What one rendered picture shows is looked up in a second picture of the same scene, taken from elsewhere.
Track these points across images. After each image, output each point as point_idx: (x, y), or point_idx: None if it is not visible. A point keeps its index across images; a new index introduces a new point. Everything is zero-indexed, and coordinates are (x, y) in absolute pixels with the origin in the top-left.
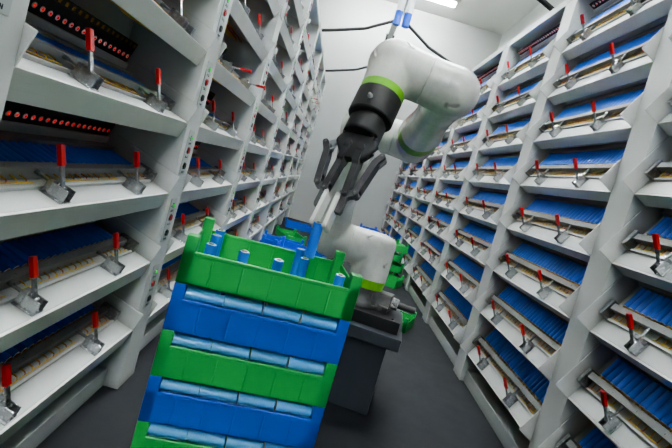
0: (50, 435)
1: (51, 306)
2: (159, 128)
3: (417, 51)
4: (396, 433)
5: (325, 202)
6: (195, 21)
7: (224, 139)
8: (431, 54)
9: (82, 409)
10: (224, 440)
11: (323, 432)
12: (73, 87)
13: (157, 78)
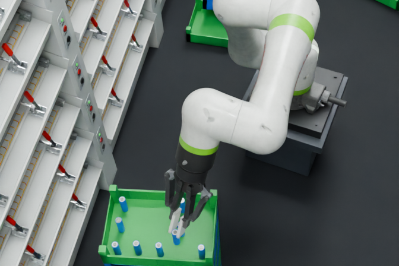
0: (81, 242)
1: (48, 248)
2: (49, 114)
3: (216, 122)
4: (331, 192)
5: (176, 217)
6: (27, 5)
7: None
8: (231, 116)
9: (92, 215)
10: None
11: (264, 204)
12: (0, 227)
13: (28, 100)
